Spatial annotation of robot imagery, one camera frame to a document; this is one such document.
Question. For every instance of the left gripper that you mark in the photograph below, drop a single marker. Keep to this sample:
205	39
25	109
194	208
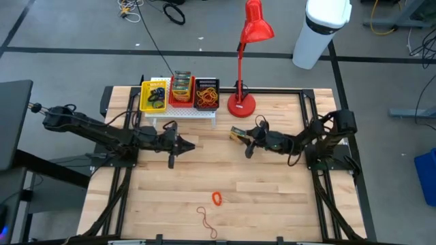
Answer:
160	141

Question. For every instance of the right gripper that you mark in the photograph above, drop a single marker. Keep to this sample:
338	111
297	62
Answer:
274	140

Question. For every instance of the red rubber band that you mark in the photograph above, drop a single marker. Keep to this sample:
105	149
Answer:
205	221

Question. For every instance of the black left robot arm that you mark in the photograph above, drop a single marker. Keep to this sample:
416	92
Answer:
88	131

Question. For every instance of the grey metal desk leg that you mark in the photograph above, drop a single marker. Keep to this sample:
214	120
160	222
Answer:
408	13

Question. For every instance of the yellow plastic basket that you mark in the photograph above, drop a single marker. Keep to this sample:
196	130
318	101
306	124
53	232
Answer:
144	105

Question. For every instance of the white perforated metal riser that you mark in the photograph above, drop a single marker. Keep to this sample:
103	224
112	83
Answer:
184	114

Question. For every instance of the red desk lamp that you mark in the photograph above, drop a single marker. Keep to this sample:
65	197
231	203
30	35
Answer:
255	27

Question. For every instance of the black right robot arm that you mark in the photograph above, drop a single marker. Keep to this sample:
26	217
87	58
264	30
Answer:
344	122

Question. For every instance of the black desk support beam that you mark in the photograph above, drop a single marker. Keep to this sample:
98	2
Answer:
51	168

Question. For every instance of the black plastic basket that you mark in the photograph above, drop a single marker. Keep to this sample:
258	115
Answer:
197	108

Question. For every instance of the blue plastic bin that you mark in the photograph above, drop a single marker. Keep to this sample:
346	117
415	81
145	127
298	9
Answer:
427	177

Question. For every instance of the red plastic basket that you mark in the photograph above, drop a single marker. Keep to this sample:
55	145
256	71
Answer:
171	102

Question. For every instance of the dark grey side desk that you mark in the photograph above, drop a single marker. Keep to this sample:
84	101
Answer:
13	122

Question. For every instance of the grey metal desk foot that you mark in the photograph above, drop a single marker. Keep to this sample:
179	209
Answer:
412	113

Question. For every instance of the white cylindrical trash bin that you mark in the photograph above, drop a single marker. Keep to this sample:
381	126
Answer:
316	41

